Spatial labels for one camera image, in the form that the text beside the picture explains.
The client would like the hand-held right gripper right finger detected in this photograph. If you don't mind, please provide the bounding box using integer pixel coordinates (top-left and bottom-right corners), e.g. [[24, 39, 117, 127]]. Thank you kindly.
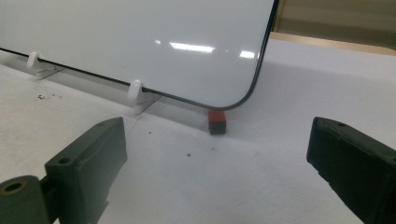
[[305, 116, 396, 224]]

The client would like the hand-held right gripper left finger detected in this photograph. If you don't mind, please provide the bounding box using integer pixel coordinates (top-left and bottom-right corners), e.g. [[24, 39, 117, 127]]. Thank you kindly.
[[44, 116, 129, 224]]

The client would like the white whiteboard with black rim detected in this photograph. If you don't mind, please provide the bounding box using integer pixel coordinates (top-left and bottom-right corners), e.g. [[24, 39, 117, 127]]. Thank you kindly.
[[0, 0, 279, 112]]

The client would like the light wooden table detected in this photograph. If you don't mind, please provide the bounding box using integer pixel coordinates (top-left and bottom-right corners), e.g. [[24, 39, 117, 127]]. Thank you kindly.
[[269, 31, 396, 57]]

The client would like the red and black magnet block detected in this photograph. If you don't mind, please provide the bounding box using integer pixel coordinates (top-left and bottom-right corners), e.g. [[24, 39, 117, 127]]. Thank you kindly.
[[207, 109, 228, 135]]

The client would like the white plastic whiteboard foot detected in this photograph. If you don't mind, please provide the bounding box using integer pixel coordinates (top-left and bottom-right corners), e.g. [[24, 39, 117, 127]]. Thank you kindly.
[[26, 51, 64, 80], [126, 78, 162, 116]]

